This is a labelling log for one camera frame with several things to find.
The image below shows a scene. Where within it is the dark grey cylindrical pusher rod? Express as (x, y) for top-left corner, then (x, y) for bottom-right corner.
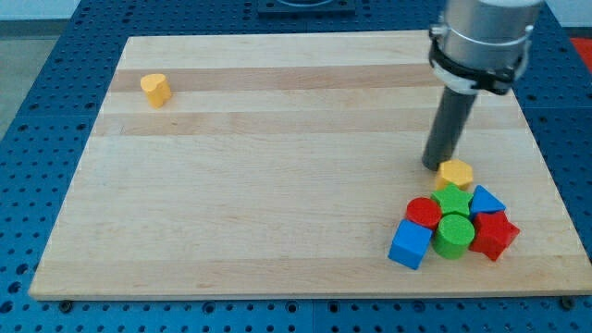
(422, 87), (476, 171)

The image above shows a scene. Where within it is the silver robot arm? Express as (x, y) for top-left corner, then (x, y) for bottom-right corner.
(422, 0), (543, 171)

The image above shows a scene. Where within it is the yellow heart block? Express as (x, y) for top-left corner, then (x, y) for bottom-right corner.
(140, 73), (172, 108)

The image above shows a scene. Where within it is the yellow hexagon block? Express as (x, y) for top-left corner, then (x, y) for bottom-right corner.
(435, 159), (474, 191)

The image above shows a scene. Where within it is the green star block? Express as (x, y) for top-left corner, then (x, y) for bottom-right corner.
(431, 183), (473, 217)

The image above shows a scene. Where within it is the blue triangle block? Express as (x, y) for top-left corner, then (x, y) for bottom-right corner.
(469, 185), (506, 220)

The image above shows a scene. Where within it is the red cylinder block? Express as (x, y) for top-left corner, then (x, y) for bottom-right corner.
(405, 197), (442, 230)

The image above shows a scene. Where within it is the green cylinder block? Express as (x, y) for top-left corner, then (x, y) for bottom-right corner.
(432, 215), (475, 260)

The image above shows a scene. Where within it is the red star block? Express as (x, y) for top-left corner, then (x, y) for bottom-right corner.
(469, 211), (521, 261)

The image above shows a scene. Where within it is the blue cube block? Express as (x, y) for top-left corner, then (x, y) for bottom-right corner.
(388, 219), (433, 270)

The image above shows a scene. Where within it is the wooden board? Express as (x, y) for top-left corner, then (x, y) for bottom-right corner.
(29, 31), (591, 301)

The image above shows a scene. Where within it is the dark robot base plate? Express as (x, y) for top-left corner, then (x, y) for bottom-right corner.
(257, 0), (356, 17)

